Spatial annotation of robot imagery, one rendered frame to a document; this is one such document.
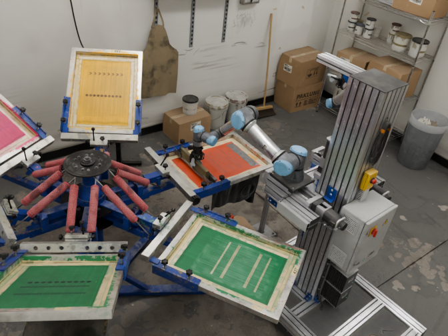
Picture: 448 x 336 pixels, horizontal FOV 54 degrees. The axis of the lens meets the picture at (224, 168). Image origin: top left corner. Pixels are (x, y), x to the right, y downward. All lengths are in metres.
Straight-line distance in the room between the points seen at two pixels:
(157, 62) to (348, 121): 2.98
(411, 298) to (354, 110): 2.15
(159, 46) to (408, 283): 3.56
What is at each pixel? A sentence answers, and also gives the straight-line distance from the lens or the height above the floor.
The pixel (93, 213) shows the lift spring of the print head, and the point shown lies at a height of 1.17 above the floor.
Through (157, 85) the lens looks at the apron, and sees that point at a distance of 5.36.
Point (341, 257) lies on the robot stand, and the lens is 3.13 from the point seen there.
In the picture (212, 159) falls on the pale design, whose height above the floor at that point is 0.96.
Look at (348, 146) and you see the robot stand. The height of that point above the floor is 1.61.
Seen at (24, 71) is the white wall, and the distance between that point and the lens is 4.76.
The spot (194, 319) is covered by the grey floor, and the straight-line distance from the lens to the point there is 3.65.
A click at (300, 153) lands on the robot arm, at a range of 2.85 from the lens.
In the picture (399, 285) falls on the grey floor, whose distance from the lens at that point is 4.38.
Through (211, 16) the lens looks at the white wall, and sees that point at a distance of 5.50.
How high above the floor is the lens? 2.99
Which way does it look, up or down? 36 degrees down
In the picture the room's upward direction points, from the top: 7 degrees clockwise
